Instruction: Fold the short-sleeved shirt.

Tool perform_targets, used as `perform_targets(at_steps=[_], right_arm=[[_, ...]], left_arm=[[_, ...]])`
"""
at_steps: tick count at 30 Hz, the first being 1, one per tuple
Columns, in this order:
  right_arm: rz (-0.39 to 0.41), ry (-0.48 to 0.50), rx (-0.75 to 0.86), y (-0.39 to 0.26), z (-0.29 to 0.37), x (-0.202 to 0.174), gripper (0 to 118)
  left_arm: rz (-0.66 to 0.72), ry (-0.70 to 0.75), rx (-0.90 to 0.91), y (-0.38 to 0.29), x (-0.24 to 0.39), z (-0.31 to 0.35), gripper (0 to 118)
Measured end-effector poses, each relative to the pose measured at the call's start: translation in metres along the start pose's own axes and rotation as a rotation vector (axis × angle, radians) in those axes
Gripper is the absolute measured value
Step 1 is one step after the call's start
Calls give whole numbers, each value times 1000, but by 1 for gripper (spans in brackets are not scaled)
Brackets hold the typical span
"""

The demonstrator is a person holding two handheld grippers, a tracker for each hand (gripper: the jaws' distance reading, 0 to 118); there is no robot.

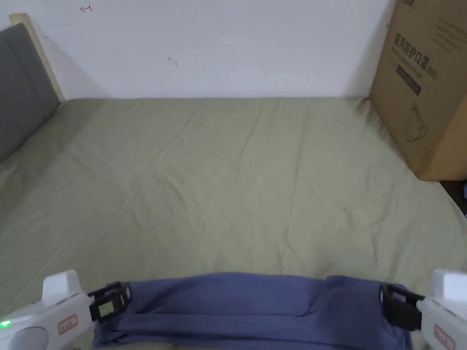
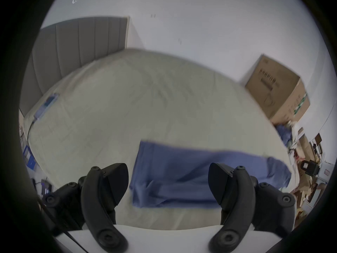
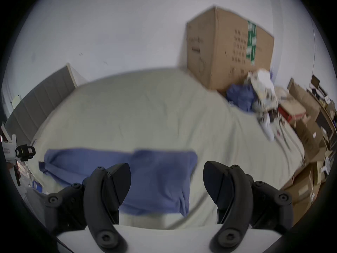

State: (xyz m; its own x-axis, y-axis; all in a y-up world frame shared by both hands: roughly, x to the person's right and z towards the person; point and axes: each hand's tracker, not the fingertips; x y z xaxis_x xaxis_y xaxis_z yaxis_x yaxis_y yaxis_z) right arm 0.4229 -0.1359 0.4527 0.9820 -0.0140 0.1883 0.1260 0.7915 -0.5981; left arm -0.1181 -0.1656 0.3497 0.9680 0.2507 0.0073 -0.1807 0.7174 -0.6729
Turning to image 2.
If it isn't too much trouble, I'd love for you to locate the brown cardboard carton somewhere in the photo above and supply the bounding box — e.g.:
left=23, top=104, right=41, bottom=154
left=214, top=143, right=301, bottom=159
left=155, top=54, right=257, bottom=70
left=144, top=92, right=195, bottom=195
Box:
left=245, top=54, right=310, bottom=124

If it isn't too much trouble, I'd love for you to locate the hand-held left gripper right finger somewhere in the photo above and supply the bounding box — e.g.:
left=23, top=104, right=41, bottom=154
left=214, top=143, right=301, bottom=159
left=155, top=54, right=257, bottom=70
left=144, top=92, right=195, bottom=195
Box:
left=209, top=163, right=296, bottom=253

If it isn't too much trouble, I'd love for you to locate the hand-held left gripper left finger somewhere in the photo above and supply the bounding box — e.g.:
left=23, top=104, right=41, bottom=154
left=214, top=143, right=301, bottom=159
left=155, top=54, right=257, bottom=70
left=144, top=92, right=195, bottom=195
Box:
left=43, top=163, right=129, bottom=253

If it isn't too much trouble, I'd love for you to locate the bed with beige sheet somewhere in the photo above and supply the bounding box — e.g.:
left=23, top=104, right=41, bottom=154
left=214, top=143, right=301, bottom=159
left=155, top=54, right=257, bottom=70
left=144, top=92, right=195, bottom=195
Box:
left=23, top=48, right=299, bottom=231

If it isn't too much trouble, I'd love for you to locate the pile of clothes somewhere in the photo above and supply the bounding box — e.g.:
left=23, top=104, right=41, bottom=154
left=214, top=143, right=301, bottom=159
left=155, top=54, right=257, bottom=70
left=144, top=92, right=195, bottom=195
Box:
left=275, top=120, right=306, bottom=159

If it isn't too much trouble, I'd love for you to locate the small blue device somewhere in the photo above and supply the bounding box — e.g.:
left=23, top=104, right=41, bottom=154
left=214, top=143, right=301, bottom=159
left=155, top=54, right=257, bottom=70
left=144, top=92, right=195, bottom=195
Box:
left=34, top=93, right=59, bottom=120

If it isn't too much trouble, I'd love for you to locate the grey padded headboard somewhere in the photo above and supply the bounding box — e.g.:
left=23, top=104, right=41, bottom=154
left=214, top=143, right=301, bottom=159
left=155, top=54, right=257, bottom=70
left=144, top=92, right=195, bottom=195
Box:
left=20, top=16, right=130, bottom=116

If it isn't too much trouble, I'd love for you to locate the dark blue shirt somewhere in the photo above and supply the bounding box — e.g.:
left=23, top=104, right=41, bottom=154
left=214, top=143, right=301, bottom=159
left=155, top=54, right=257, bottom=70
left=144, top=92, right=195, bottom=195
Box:
left=129, top=140, right=292, bottom=209

